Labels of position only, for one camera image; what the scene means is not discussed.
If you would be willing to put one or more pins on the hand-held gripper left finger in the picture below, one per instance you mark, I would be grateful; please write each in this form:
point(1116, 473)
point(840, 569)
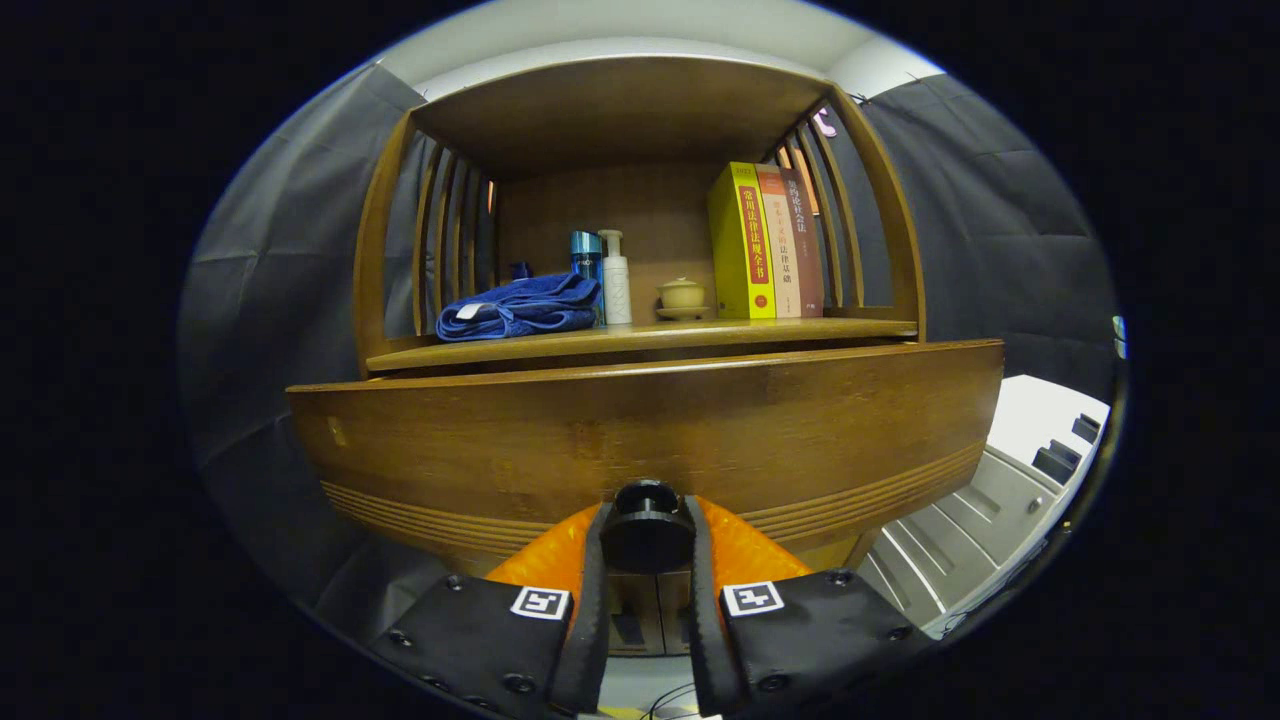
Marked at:
point(480, 640)

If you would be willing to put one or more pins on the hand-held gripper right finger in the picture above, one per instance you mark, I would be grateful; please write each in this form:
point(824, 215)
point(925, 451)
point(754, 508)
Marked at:
point(820, 640)

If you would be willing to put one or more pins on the wooden drawer with black knob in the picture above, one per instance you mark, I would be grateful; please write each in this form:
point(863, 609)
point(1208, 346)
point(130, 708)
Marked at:
point(650, 420)

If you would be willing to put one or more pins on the wooden cabinet door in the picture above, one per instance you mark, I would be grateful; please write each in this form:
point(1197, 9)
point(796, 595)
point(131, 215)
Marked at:
point(628, 600)
point(670, 600)

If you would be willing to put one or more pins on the white drawer unit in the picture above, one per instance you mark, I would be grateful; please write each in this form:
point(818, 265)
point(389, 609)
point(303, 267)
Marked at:
point(1030, 420)

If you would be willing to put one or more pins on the wooden countertop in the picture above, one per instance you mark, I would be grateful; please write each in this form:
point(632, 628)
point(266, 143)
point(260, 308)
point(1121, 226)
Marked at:
point(700, 335)

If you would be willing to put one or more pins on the wooden cabinet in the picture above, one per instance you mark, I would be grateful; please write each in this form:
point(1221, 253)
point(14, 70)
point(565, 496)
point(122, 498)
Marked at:
point(620, 110)

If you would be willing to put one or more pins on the folded blue towel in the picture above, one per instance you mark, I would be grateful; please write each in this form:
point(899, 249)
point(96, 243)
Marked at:
point(520, 305)

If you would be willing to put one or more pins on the beige lidded teacup with saucer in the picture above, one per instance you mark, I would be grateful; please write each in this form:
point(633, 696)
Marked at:
point(682, 296)

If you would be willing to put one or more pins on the small white bottle blue cap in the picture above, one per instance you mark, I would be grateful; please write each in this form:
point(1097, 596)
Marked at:
point(520, 270)

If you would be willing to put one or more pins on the white pump bottle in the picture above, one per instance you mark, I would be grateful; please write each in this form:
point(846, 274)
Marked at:
point(616, 285)

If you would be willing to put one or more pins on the brown book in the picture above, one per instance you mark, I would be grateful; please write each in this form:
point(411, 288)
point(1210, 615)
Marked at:
point(808, 250)

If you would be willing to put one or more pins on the cream and orange book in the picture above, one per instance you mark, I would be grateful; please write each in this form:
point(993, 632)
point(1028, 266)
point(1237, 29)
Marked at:
point(782, 250)

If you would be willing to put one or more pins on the teal blue bottle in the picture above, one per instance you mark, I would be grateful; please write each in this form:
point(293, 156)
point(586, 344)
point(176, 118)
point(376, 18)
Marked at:
point(586, 255)

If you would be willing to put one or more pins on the yellow book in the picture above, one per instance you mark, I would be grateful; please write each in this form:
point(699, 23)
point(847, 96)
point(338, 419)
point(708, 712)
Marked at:
point(730, 240)

